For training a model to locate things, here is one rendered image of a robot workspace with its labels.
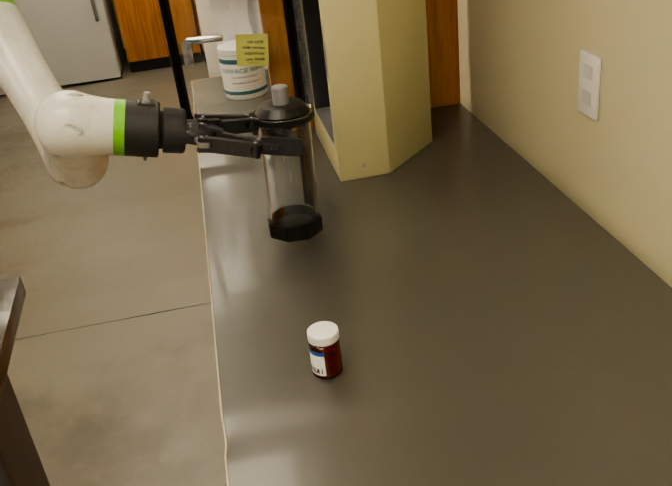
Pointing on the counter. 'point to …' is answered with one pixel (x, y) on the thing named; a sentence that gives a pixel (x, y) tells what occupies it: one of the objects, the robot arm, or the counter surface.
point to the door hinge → (302, 42)
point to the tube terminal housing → (375, 75)
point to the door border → (287, 38)
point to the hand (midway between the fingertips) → (282, 136)
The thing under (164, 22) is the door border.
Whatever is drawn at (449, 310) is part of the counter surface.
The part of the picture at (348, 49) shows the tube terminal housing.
